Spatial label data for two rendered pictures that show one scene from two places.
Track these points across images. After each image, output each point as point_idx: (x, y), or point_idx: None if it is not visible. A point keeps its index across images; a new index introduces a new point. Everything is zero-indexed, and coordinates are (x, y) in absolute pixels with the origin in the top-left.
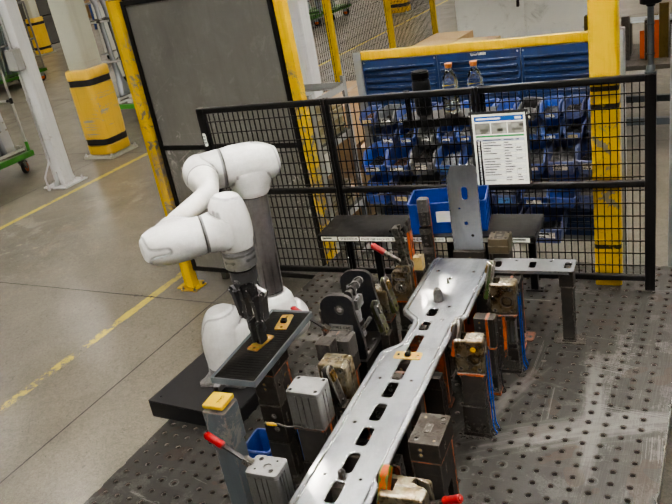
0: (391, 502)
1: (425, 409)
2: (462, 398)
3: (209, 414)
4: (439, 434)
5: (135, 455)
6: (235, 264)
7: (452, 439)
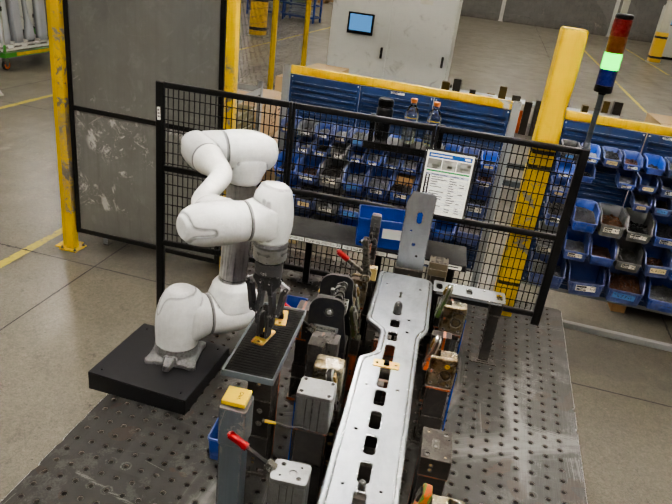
0: None
1: None
2: None
3: (227, 410)
4: (448, 451)
5: (75, 430)
6: (269, 257)
7: None
